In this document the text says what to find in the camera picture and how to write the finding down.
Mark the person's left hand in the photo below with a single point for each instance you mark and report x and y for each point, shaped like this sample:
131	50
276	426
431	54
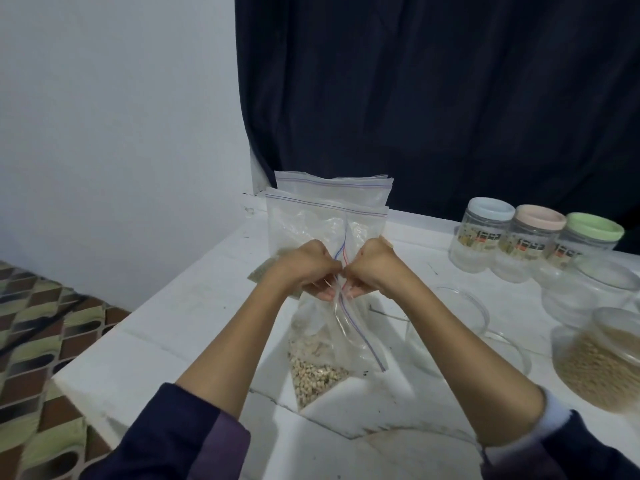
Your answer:
295	267

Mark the transparent jar blue lid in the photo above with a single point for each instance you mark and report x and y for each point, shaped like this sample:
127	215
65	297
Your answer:
482	235

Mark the clear zip bag of black-eyed peas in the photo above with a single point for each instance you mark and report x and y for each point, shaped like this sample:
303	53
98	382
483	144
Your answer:
325	340

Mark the person's left forearm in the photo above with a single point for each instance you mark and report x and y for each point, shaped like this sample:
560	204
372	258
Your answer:
230	355

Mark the transparent jar pink lid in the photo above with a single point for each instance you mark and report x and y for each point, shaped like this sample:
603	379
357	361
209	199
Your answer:
535	240

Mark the pile of yellow soybeans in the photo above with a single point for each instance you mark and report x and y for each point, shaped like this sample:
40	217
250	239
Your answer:
600	375

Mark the person's right hand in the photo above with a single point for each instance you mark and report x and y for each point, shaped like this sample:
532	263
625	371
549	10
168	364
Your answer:
378	267

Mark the transparent jar green lid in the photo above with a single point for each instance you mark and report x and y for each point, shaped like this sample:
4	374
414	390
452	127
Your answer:
595	227

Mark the zip bag of grains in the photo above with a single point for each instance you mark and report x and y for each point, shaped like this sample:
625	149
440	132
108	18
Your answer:
300	225

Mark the person's right forearm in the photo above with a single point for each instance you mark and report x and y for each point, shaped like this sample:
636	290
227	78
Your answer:
470	375

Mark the dark navy curtain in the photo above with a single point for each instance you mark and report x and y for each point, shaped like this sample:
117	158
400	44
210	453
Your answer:
430	95

